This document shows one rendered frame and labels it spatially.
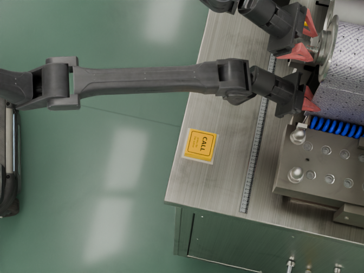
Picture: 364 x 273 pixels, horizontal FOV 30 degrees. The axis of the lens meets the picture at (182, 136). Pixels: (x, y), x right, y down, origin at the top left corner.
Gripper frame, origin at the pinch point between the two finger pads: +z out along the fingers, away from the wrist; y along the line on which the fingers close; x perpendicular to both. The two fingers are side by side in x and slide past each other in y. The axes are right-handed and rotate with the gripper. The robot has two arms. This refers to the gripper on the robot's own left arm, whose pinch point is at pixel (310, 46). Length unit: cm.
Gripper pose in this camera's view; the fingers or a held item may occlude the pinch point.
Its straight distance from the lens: 147.7
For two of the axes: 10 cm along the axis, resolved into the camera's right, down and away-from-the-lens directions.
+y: -2.2, 9.2, -3.3
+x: 6.4, -1.2, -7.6
